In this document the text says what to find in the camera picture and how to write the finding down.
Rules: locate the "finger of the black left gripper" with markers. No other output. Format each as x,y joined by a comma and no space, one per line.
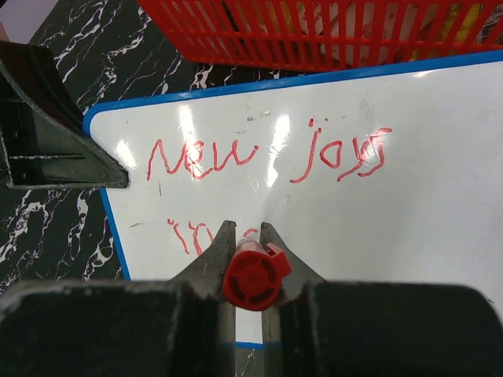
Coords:
43,143

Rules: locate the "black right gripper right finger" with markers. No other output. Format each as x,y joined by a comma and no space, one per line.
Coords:
285,325

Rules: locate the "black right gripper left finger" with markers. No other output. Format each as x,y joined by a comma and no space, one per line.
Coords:
202,340

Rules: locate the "red capped marker pen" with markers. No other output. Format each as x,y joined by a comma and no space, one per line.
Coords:
253,279

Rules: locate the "blue framed whiteboard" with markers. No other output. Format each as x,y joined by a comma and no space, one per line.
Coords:
391,173

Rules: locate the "red plastic shopping basket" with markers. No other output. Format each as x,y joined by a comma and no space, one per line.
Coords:
326,35

